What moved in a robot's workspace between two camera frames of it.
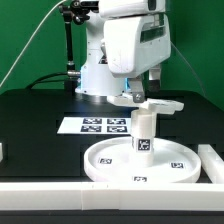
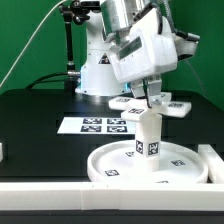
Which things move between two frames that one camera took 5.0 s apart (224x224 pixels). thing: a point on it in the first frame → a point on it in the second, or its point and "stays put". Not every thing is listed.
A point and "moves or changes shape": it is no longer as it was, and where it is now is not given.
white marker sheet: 95,125 stays put
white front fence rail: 107,196 stays put
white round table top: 111,159 moves or changes shape
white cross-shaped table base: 157,105 moves or changes shape
